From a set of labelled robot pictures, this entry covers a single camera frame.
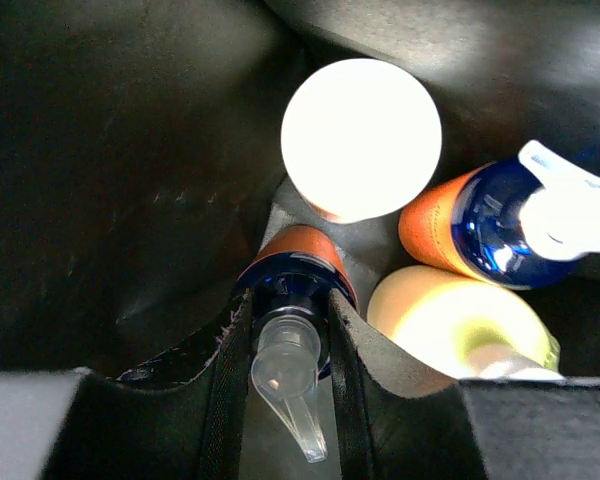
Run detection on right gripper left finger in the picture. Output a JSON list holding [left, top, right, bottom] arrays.
[[0, 291, 252, 479]]

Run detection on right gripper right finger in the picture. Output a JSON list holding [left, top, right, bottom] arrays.
[[328, 291, 600, 479]]

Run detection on black canvas bag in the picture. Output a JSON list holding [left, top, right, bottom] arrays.
[[0, 1, 600, 479]]

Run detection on cream bottle white cap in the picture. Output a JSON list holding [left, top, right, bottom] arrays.
[[280, 58, 442, 224]]

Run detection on yellow-green pump bottle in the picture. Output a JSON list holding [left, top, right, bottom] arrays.
[[366, 265, 563, 381]]

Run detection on orange bottle white pump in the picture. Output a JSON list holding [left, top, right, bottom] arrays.
[[398, 140, 600, 290]]

